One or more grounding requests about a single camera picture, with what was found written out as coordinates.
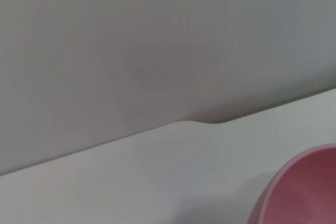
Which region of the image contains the pink plastic bowl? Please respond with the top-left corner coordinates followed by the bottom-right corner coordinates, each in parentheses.
top-left (246, 143), bottom-right (336, 224)

